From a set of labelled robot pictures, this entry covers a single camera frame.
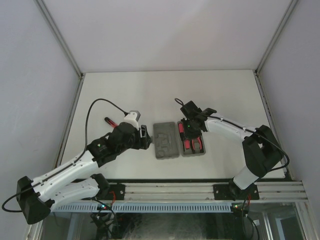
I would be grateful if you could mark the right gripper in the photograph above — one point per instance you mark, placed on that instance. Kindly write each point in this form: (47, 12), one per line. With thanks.
(188, 135)

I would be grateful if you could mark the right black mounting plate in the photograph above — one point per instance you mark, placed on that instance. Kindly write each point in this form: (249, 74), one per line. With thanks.
(223, 192)

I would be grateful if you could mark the red black pliers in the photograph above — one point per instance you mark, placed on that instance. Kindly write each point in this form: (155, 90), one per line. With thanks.
(196, 145)

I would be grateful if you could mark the right aluminium frame post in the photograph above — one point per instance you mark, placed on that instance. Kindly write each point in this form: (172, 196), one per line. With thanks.
(280, 78)

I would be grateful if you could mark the red utility knife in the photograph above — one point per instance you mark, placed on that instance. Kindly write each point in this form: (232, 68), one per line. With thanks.
(110, 122)

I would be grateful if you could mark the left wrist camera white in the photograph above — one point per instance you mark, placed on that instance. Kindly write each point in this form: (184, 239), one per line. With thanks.
(132, 118)

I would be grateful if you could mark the grey slotted cable duct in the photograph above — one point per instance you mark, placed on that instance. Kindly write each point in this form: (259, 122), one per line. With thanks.
(148, 207)

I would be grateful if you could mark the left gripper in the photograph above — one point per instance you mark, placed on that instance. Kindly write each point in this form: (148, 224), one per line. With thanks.
(142, 143)

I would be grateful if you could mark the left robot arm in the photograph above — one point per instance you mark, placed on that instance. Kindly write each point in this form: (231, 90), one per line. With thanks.
(78, 178)

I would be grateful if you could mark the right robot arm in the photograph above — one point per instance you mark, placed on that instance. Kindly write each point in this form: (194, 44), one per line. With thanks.
(261, 150)

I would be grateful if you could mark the grey plastic tool case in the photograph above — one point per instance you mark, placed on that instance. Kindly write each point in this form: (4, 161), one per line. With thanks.
(168, 144)

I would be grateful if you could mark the aluminium frame post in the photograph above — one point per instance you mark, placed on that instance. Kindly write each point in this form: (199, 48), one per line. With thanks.
(280, 78)
(52, 25)

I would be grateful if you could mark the left aluminium frame post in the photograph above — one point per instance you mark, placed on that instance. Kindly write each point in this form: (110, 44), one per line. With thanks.
(52, 25)

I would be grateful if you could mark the black mounting plate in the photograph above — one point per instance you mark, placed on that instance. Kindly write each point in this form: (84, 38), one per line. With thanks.
(113, 192)
(223, 192)

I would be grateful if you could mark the aluminium front rail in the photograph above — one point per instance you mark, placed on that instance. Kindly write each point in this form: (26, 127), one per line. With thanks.
(269, 192)

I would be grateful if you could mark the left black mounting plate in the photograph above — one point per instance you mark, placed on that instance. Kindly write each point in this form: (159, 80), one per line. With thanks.
(113, 192)

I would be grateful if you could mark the red screwdriver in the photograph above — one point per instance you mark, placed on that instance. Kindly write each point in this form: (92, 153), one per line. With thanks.
(180, 129)
(186, 144)

